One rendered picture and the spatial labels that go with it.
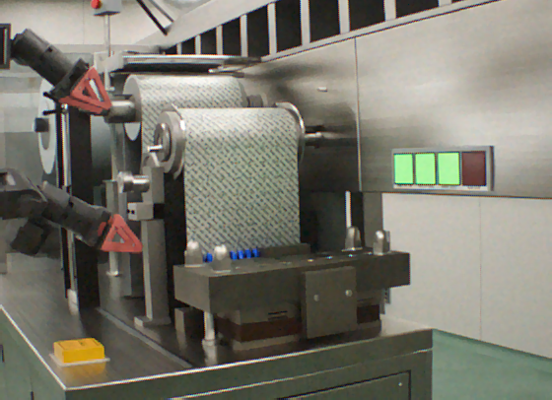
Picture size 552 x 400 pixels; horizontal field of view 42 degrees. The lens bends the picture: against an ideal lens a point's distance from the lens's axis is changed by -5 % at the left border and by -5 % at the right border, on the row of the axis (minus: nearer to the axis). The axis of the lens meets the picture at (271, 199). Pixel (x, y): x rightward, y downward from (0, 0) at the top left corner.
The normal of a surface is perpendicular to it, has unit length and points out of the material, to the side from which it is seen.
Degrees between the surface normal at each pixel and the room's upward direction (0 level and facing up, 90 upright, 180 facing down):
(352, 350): 90
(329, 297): 90
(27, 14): 90
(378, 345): 90
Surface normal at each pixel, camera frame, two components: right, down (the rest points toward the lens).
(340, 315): 0.47, 0.03
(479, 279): -0.88, 0.06
